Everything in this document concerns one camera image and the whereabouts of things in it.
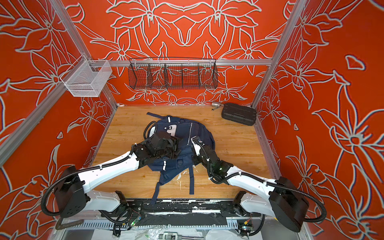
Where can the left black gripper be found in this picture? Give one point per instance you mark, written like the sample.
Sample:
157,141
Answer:
174,140

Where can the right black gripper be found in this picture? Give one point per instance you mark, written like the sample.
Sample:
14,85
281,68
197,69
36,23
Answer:
194,157

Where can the navy blue backpack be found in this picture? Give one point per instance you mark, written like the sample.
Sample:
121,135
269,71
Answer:
184,130

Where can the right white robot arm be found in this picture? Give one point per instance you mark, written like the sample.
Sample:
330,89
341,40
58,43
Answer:
279,198

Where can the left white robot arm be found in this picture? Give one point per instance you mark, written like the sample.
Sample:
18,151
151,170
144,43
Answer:
74,191

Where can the black hard plastic case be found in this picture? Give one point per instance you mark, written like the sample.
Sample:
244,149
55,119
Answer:
239,114

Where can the black wire wall basket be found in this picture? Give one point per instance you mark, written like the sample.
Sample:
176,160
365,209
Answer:
175,74

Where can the white wire wall basket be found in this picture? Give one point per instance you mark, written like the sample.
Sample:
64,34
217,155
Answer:
84,79

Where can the rusty metal bracket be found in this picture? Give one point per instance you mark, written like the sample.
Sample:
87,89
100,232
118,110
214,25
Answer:
60,225

